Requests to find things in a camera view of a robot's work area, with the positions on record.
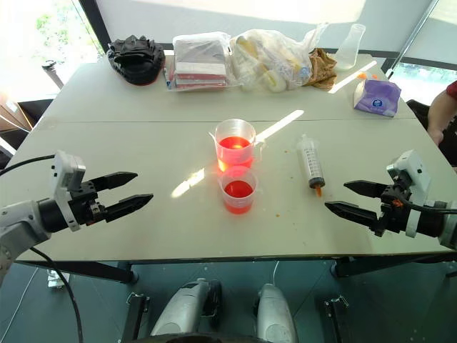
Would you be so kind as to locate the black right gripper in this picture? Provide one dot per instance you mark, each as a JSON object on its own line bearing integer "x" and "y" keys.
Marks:
{"x": 392, "y": 211}

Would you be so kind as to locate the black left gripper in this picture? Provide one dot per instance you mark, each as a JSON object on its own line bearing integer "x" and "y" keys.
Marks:
{"x": 85, "y": 205}

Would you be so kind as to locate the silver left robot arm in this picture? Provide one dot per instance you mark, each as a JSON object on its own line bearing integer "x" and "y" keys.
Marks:
{"x": 21, "y": 221}

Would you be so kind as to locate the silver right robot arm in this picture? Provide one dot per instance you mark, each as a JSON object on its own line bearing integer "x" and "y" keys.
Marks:
{"x": 437, "y": 221}

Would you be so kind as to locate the clear plastic syringe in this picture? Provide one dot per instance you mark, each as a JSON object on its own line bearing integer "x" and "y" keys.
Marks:
{"x": 311, "y": 160}

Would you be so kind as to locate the small clear plastic cup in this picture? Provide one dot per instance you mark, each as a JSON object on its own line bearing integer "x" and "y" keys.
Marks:
{"x": 238, "y": 191}

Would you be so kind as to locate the measuring beaker with red liquid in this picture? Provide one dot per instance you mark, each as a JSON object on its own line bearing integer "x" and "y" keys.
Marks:
{"x": 235, "y": 146}

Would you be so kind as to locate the purple tissue pack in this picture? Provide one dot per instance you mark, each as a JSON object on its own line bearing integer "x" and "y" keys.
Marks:
{"x": 376, "y": 97}

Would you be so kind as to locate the small orange cap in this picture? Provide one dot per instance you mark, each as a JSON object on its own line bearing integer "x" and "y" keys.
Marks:
{"x": 362, "y": 75}

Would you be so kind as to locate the person in red sleeve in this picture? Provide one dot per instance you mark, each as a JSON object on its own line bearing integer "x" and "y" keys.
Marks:
{"x": 442, "y": 107}

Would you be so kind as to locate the black bundle of gloves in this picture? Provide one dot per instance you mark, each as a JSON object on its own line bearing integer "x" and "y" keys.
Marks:
{"x": 136, "y": 59}

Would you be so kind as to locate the silver left robot leg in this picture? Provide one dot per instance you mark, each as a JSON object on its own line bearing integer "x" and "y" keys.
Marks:
{"x": 185, "y": 311}

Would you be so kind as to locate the silver robot leg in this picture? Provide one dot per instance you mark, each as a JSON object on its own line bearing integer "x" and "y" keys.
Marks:
{"x": 275, "y": 312}
{"x": 185, "y": 311}

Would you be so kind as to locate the brown crumpled cloth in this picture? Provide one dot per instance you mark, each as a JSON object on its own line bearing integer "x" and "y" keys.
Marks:
{"x": 323, "y": 69}

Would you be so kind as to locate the brown cardboard box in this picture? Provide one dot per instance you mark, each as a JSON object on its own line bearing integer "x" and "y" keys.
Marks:
{"x": 10, "y": 110}

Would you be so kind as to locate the silver right robot leg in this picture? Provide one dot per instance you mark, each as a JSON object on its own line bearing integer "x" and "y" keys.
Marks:
{"x": 275, "y": 312}

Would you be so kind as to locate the clear glass conical flask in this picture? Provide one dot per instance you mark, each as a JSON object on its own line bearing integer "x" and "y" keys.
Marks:
{"x": 350, "y": 48}

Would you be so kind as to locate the bagged stack of red-white boxes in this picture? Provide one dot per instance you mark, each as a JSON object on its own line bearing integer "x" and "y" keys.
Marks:
{"x": 200, "y": 62}

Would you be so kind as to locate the clear bag with yellow items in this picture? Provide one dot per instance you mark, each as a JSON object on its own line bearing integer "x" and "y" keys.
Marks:
{"x": 271, "y": 60}

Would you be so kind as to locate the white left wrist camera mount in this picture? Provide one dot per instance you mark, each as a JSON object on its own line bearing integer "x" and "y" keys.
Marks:
{"x": 63, "y": 178}

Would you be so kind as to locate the black table frame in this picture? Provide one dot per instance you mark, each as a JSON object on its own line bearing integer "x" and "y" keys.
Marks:
{"x": 228, "y": 266}

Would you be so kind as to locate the black post with round top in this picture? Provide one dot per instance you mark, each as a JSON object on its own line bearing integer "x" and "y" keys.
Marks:
{"x": 53, "y": 73}

